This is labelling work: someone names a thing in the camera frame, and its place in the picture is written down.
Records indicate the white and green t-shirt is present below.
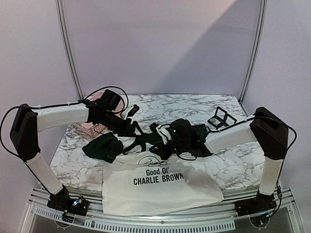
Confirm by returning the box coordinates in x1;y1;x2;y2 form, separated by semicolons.
82;133;224;216

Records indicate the aluminium corner post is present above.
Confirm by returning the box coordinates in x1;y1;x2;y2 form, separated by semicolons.
55;0;84;100
238;0;267;105

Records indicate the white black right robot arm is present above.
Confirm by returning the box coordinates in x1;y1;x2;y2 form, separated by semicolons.
150;107;290;218

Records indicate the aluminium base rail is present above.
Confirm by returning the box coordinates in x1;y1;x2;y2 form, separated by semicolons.
21;188;304;233

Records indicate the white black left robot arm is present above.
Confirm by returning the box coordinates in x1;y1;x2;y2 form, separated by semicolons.
10;100;139;216

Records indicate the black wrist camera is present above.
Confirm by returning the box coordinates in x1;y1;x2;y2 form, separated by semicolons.
100;90;121;111
170;119;195;140

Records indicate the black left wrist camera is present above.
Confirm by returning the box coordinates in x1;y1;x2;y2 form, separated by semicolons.
100;90;121;111

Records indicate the black wire frame organizer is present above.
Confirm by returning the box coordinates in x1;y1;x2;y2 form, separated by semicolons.
207;106;237;129

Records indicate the aluminium right corner post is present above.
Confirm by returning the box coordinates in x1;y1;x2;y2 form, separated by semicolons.
238;0;267;105

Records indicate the pink plastic perforated basket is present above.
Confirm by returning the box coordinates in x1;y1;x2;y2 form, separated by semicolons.
73;89;126;141

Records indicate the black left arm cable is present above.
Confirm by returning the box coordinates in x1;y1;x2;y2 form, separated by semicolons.
0;84;141;156

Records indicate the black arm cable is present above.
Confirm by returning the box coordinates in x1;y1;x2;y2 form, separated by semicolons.
149;114;298;214
0;84;141;156

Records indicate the aluminium left corner post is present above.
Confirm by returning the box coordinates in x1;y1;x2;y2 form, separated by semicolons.
55;0;84;100

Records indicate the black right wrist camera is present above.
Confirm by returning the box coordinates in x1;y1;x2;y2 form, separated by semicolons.
170;119;195;140

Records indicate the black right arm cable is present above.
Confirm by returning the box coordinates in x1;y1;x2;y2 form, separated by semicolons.
149;114;298;214

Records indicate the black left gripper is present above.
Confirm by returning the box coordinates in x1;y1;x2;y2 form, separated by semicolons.
97;110;145;137

